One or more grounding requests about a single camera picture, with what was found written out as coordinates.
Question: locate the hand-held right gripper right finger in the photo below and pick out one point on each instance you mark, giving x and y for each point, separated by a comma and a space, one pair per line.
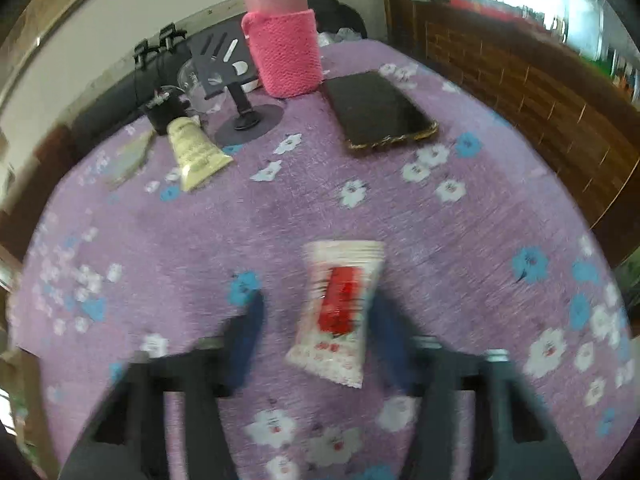
392, 350

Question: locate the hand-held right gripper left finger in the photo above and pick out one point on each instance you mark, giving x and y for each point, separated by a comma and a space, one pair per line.
247, 345

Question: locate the white red-print snack packet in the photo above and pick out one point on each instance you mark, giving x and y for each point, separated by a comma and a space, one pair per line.
335, 310

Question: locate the purple floral tablecloth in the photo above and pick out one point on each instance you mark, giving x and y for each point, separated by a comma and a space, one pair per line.
280, 210

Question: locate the cream tube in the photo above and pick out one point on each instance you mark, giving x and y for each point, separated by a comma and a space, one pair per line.
195, 152

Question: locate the black smartphone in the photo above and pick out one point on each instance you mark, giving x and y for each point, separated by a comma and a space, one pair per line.
380, 110

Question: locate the small black device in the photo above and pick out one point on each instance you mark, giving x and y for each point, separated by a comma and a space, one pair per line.
162, 110

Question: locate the dark sofa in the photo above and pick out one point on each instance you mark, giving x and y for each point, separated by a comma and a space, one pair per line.
120, 95

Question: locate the black phone stand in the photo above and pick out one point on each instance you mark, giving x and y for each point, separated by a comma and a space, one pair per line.
225, 60

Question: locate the brown brick-pattern cabinet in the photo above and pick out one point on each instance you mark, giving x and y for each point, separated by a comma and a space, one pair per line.
525, 85

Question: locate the pink knitted-sleeve bottle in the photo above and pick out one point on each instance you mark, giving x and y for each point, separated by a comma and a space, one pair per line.
285, 45

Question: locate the black clip pair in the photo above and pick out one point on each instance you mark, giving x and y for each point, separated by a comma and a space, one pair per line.
160, 45

